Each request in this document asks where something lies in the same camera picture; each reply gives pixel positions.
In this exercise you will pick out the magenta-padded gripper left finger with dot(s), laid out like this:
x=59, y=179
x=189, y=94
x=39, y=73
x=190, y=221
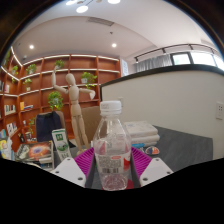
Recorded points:
x=68, y=170

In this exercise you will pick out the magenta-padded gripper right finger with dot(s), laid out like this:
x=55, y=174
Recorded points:
x=156, y=169

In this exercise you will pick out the clear plastic water bottle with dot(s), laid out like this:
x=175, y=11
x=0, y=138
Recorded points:
x=111, y=150

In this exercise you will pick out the small colourful round toy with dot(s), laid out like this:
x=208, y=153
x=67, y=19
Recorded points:
x=152, y=150

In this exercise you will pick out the green and white drink carton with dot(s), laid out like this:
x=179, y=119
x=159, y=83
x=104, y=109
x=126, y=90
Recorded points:
x=61, y=145

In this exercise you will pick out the nebula cover book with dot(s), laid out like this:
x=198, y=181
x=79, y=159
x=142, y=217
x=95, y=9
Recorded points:
x=36, y=151

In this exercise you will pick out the dark blue chair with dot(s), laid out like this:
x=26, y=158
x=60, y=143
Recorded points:
x=48, y=126

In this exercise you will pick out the tan chair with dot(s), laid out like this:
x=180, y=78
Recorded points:
x=91, y=123

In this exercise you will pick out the wooden artist mannequin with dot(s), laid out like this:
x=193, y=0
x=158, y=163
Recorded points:
x=76, y=110

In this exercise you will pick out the wooden shelf unit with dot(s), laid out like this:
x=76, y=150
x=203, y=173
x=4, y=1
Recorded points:
x=36, y=86

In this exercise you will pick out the grey curtain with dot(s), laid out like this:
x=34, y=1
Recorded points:
x=153, y=63

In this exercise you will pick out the window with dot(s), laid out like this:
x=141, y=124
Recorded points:
x=200, y=59

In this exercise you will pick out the recessed ceiling spotlight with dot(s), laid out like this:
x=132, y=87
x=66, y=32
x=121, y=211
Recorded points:
x=114, y=45
x=31, y=47

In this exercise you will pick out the ceiling air vent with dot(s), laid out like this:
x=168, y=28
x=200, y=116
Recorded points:
x=100, y=21

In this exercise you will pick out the ceiling lamp with round lights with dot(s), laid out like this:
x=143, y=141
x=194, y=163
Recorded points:
x=81, y=9

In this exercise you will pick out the white wall socket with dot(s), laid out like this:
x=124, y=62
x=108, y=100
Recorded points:
x=121, y=101
x=219, y=110

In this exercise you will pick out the white wall notice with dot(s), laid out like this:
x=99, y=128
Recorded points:
x=125, y=67

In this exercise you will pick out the black curtain rail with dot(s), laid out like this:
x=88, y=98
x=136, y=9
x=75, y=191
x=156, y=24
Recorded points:
x=173, y=48

